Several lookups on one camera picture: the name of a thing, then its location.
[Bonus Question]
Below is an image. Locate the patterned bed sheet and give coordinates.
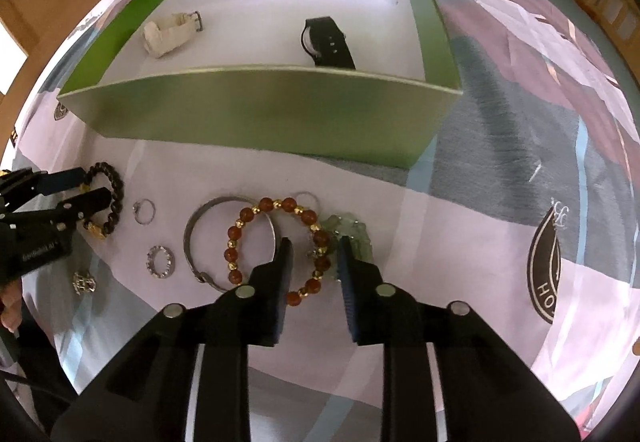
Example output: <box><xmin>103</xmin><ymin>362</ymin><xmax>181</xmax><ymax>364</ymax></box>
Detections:
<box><xmin>13</xmin><ymin>0</ymin><xmax>639</xmax><ymax>436</ymax></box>

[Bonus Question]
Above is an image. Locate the white wrist watch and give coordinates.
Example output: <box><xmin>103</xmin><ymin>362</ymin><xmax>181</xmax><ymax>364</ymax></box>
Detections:
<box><xmin>142</xmin><ymin>11</ymin><xmax>203</xmax><ymax>58</ymax></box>

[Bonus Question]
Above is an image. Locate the rhinestone ring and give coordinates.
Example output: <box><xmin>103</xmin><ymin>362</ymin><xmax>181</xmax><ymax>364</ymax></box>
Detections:
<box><xmin>145</xmin><ymin>245</ymin><xmax>177</xmax><ymax>280</ymax></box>

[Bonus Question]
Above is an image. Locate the silver bangle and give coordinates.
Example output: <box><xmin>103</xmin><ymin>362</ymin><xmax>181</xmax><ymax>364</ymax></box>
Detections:
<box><xmin>182</xmin><ymin>195</ymin><xmax>279</xmax><ymax>293</ymax></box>

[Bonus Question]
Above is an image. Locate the black wrist watch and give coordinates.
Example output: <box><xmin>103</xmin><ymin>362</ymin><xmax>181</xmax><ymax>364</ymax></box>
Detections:
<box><xmin>300</xmin><ymin>17</ymin><xmax>356</xmax><ymax>70</ymax></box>

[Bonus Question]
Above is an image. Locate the amber bead bracelet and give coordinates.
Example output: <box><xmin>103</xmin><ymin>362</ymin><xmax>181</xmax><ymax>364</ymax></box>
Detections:
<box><xmin>222</xmin><ymin>195</ymin><xmax>333</xmax><ymax>308</ymax></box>

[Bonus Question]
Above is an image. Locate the silver flower brooch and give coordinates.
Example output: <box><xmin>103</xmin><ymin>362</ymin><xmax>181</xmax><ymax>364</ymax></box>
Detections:
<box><xmin>72</xmin><ymin>272</ymin><xmax>96</xmax><ymax>296</ymax></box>

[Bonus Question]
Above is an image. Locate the person's left hand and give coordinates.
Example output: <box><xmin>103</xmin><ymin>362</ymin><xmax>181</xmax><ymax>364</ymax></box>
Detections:
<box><xmin>0</xmin><ymin>280</ymin><xmax>23</xmax><ymax>332</ymax></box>

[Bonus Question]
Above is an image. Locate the green jade bracelet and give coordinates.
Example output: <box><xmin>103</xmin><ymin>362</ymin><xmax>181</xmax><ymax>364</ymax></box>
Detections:
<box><xmin>319</xmin><ymin>211</ymin><xmax>376</xmax><ymax>268</ymax></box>

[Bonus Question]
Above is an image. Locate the thin silver ring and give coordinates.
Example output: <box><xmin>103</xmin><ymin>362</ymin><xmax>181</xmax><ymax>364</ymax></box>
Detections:
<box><xmin>131</xmin><ymin>197</ymin><xmax>158</xmax><ymax>227</ymax></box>

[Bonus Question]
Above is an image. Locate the green cardboard box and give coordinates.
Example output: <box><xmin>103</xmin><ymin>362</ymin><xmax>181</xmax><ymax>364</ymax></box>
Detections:
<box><xmin>58</xmin><ymin>0</ymin><xmax>462</xmax><ymax>168</ymax></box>

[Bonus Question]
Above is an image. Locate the dark bead bracelet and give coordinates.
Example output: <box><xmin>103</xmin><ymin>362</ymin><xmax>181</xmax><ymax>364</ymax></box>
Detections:
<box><xmin>79</xmin><ymin>160</ymin><xmax>125</xmax><ymax>241</ymax></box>

